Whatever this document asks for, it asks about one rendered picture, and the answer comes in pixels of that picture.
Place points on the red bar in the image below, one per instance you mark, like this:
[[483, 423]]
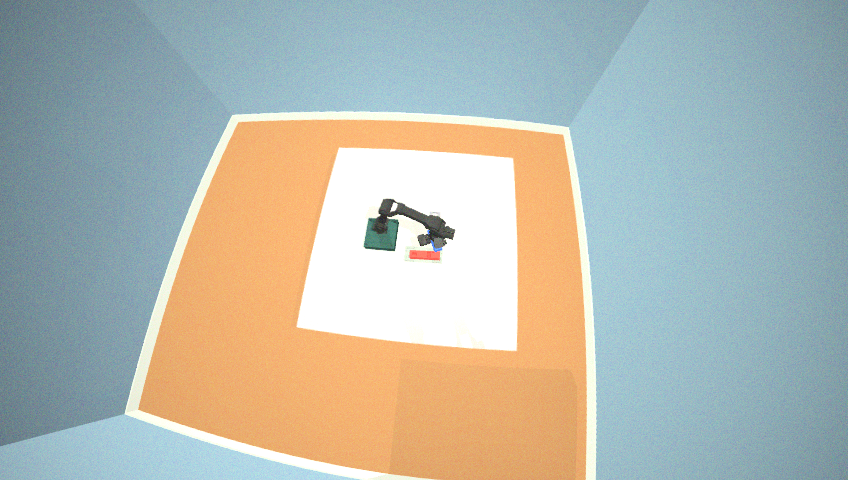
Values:
[[424, 255]]

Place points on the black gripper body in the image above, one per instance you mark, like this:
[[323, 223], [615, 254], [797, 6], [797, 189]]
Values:
[[424, 240]]

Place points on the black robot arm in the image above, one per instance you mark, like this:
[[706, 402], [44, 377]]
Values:
[[435, 224]]

